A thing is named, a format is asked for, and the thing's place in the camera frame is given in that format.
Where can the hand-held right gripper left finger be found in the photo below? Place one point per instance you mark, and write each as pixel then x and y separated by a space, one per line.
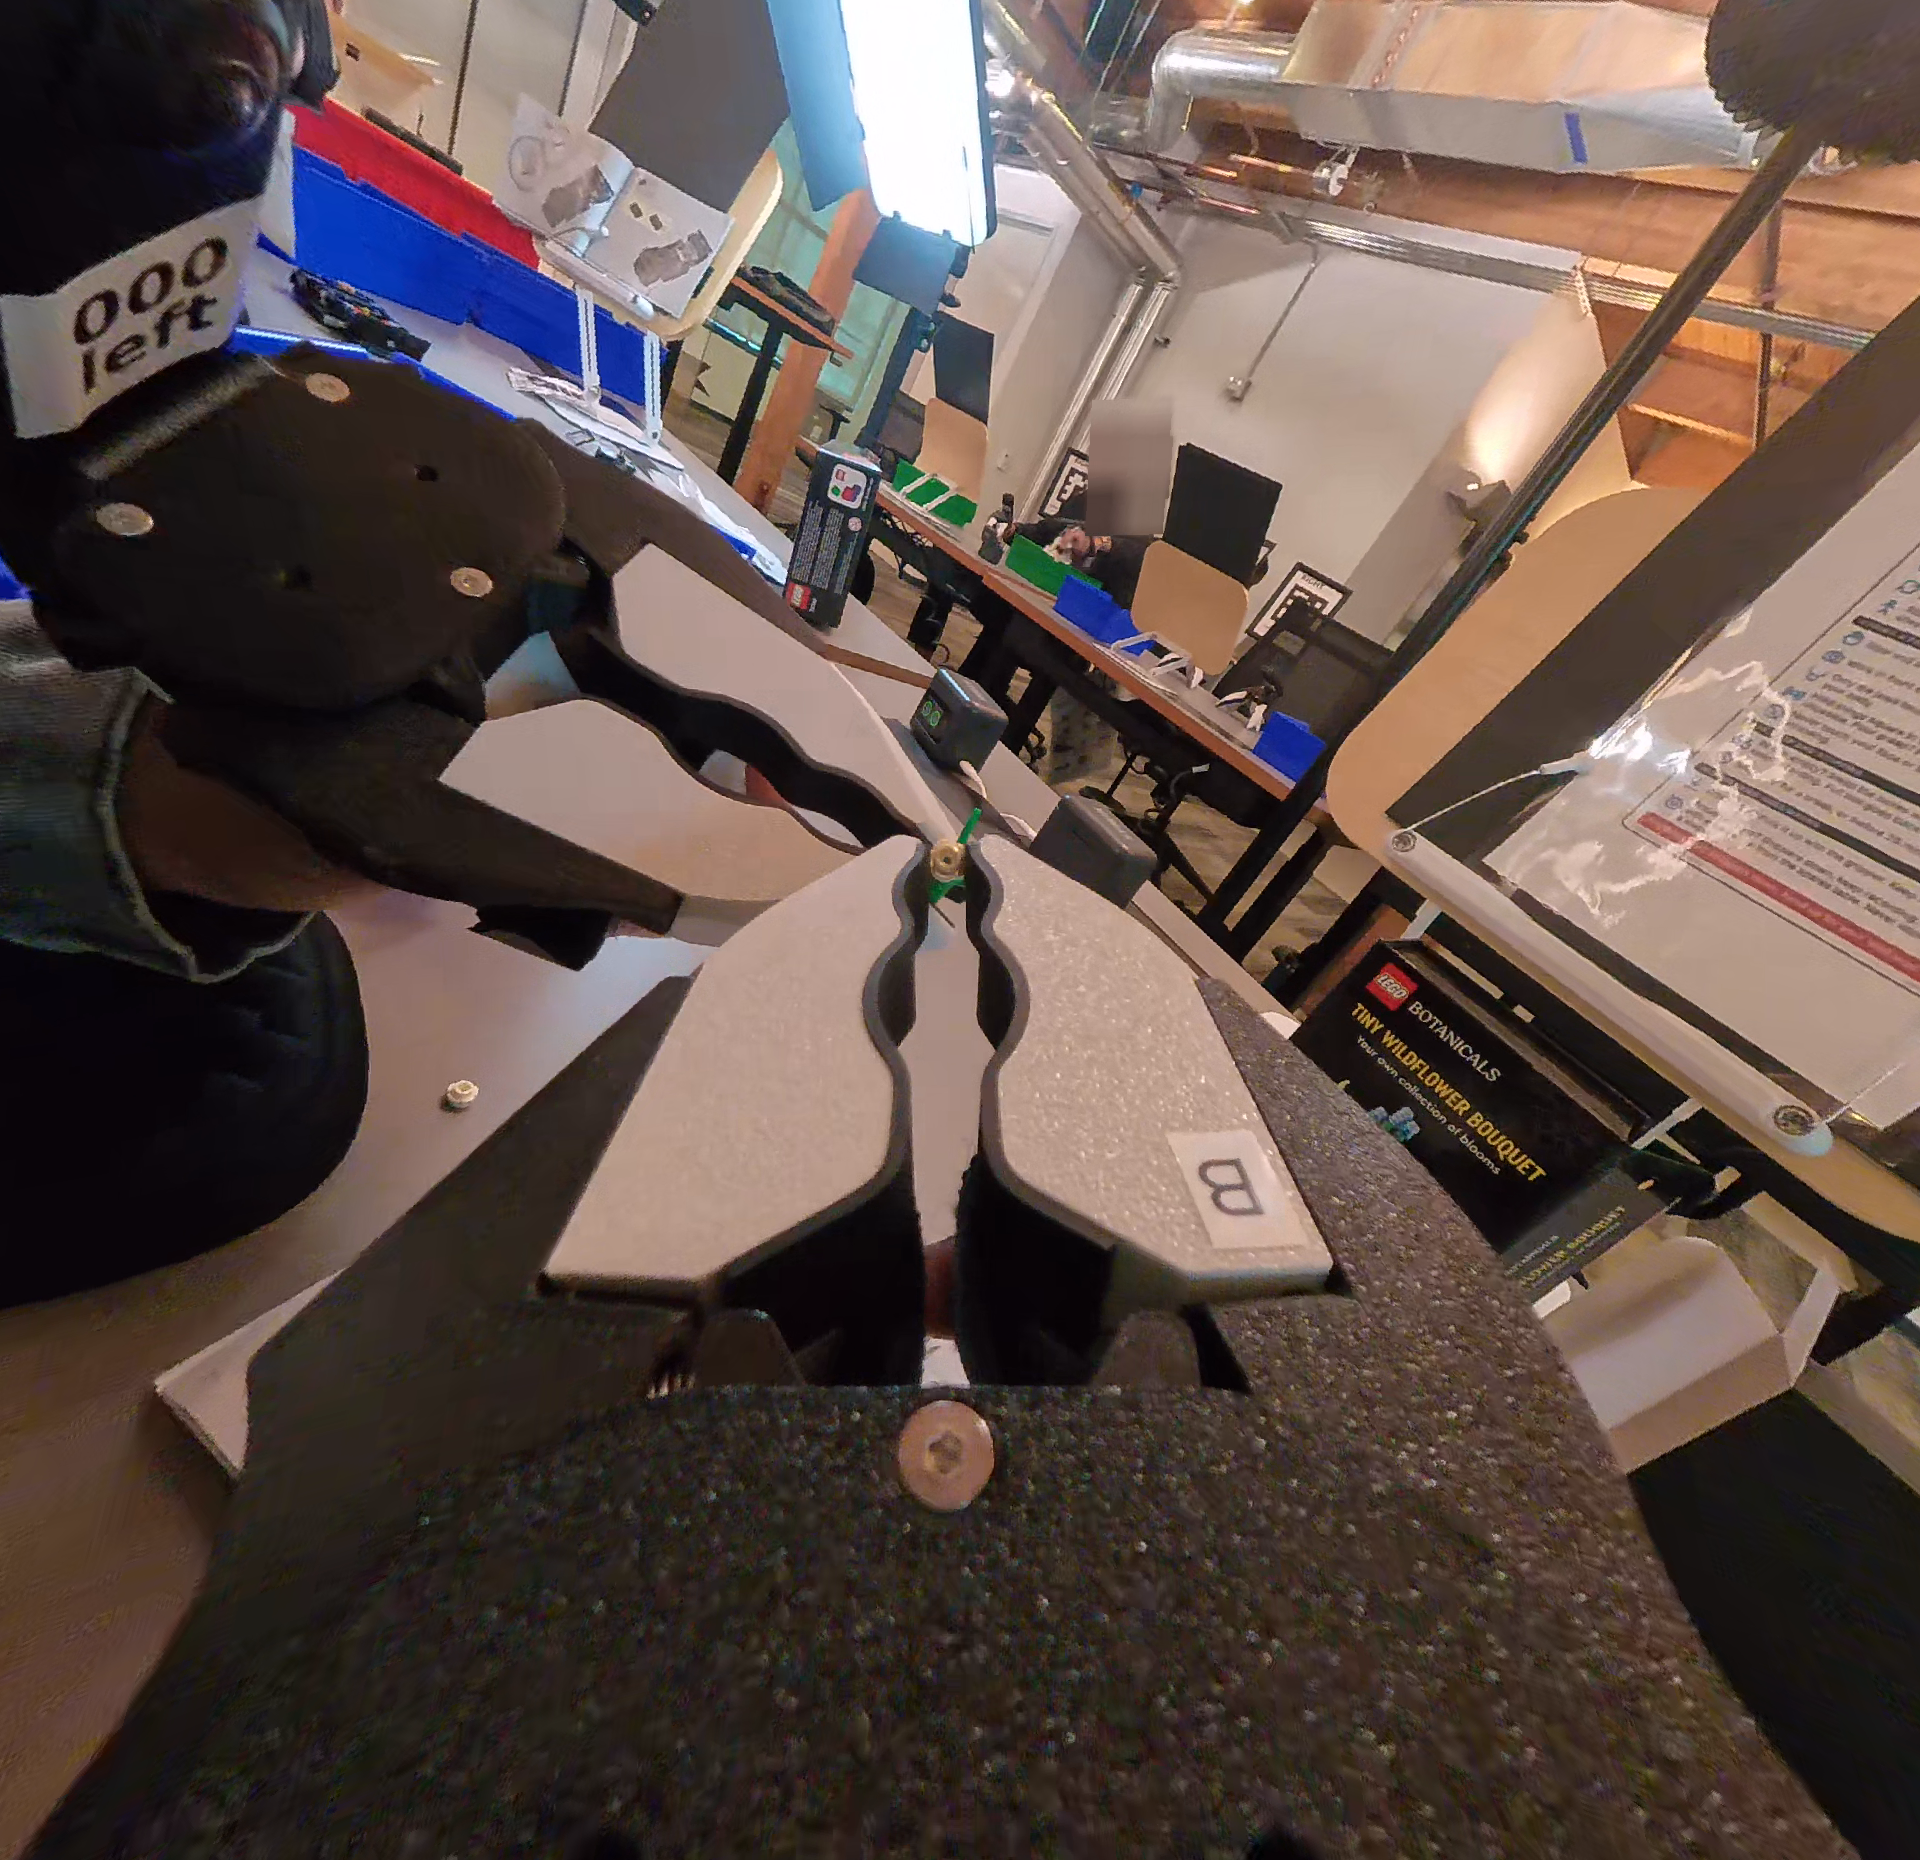
pixel 750 1123

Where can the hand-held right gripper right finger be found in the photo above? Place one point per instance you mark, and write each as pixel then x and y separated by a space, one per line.
pixel 1124 1111

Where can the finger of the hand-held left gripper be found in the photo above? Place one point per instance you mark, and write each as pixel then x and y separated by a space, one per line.
pixel 600 795
pixel 750 659

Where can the green lego flower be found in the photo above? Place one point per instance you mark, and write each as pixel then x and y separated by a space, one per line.
pixel 944 867

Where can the person's left forearm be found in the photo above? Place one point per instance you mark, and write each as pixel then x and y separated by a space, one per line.
pixel 135 1080

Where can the upright black lego box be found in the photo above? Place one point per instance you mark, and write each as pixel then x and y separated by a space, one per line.
pixel 831 540

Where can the black lego set box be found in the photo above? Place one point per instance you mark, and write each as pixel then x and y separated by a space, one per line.
pixel 1441 1080

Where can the person's left hand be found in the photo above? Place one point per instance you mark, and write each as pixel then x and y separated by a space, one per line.
pixel 227 826

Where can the grey device green display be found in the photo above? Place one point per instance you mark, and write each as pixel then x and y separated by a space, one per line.
pixel 960 719

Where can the black tangled gear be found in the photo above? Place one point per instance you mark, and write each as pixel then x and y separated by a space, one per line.
pixel 353 314

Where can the green plastic bin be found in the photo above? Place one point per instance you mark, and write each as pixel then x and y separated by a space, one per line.
pixel 1041 562
pixel 935 487

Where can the plain grey device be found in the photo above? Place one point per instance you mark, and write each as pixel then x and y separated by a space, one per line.
pixel 1095 847

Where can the plywood chair back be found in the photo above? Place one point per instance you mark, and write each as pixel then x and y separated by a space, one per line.
pixel 957 449
pixel 1190 608

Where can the small blue plastic bin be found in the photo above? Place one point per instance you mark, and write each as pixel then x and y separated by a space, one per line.
pixel 1291 743
pixel 1095 610

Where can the red plastic bin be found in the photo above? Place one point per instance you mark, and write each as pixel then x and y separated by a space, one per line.
pixel 405 163

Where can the long wooden desk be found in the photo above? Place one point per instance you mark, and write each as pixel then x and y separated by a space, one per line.
pixel 1186 690

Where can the pictured instruction sheet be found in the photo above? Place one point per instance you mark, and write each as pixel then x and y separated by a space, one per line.
pixel 616 194

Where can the black monitor panel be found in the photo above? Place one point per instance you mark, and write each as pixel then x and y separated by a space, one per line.
pixel 1224 508

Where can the instruction sheet in plastic stand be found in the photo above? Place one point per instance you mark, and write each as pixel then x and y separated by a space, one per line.
pixel 1441 690

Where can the white paper sheet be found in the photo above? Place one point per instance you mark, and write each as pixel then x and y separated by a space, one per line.
pixel 227 1381

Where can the black flag panel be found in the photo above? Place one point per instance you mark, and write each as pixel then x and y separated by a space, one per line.
pixel 691 59

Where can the LED light panel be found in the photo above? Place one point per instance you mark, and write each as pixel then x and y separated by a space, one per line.
pixel 914 75

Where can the laminated instruction sheet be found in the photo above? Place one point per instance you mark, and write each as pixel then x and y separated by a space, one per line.
pixel 1802 778

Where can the black backing board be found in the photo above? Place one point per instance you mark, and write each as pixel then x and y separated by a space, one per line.
pixel 1696 540

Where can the black stand foam head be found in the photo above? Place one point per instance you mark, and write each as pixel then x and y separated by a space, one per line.
pixel 1802 28

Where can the wooden post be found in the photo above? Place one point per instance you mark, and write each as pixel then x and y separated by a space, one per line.
pixel 817 345

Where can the metal air duct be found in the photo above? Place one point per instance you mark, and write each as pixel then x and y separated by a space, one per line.
pixel 1441 81

